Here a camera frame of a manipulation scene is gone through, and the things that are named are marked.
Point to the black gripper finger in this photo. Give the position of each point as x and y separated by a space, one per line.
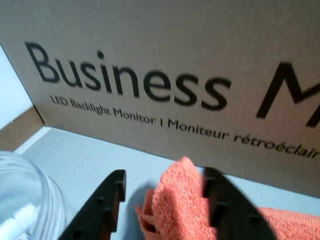
100 207
232 212

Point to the orange terry towel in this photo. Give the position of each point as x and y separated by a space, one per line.
180 200

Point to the grey table mat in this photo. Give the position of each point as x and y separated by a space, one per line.
80 160

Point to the clear plastic jar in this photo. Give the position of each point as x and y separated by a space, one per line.
45 200

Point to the brown cardboard back panel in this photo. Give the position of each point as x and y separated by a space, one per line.
22 127

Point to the brown cardboard monitor box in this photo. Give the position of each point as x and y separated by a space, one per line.
175 37

